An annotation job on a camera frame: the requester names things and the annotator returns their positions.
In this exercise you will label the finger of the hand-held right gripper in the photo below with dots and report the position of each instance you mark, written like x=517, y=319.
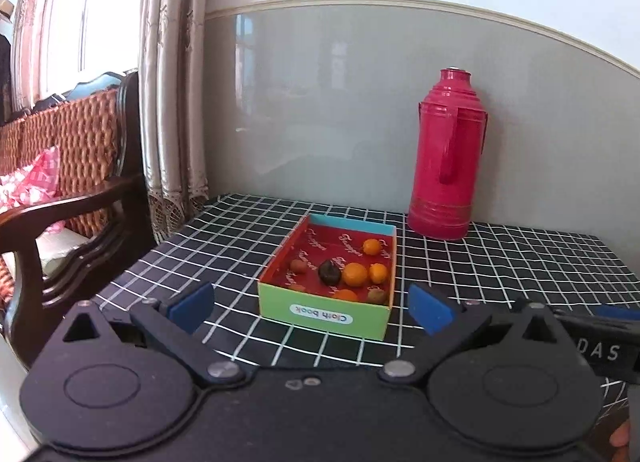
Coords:
x=617, y=313

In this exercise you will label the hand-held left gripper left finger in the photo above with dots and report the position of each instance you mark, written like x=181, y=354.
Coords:
x=192, y=304

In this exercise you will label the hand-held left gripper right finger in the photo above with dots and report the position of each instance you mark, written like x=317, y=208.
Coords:
x=430, y=309

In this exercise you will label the small brown fruit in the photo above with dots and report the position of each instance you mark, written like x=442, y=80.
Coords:
x=376, y=296

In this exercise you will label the small orange kumquat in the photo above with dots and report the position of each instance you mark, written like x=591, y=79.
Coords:
x=378, y=272
x=345, y=295
x=371, y=246

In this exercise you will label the large orange mandarin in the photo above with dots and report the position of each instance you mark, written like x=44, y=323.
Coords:
x=355, y=275

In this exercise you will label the dark brown fruit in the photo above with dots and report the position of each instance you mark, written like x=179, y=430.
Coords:
x=330, y=272

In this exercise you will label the colourful cardboard box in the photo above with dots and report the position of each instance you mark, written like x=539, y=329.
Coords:
x=320, y=314

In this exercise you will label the brownish orange fruit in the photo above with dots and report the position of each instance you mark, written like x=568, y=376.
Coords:
x=299, y=266

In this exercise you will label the person's right hand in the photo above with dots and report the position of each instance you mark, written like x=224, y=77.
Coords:
x=620, y=439

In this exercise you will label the black white checked tablecloth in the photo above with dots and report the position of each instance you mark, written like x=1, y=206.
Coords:
x=240, y=237

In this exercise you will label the white seat cushion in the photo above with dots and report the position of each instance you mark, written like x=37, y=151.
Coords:
x=62, y=249

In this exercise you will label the red thermos flask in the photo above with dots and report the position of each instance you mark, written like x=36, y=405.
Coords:
x=445, y=157

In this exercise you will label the dark wooden woven sofa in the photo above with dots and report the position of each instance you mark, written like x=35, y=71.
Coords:
x=75, y=142

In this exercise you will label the beige patterned curtain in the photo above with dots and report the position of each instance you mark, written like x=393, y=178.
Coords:
x=175, y=82

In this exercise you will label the black hanging coat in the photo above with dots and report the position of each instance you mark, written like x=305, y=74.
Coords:
x=4, y=77

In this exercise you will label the window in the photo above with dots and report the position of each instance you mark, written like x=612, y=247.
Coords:
x=90, y=17

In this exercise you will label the beige hat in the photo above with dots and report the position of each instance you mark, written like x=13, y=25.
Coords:
x=6, y=10

